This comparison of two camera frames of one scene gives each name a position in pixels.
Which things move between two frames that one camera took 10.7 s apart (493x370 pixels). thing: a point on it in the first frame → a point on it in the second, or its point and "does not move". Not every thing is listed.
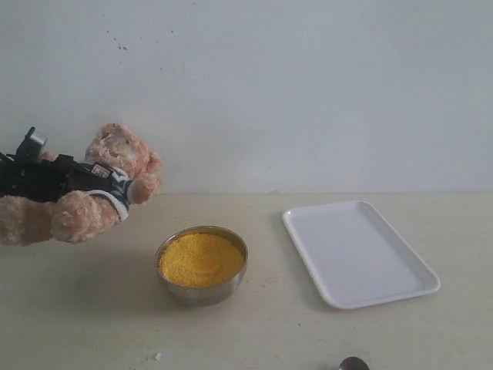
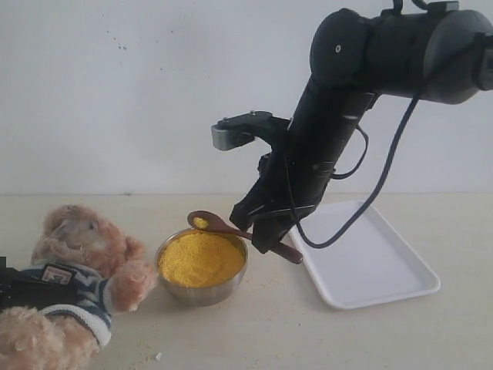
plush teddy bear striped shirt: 122,172 → 92,307
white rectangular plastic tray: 356,257 does not move
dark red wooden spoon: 353,363 → 208,221
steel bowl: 201,265 does not move
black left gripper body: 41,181 → 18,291
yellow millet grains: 199,259 does not move
